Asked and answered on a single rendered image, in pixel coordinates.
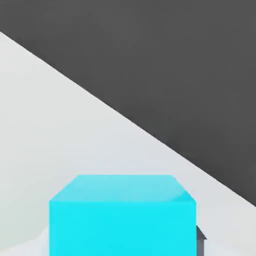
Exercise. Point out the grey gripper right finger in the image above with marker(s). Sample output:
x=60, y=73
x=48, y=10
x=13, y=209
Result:
x=200, y=245

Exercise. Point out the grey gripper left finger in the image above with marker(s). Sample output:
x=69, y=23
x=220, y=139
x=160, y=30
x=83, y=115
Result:
x=40, y=248

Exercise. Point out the small cyan cube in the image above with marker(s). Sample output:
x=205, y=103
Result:
x=122, y=224

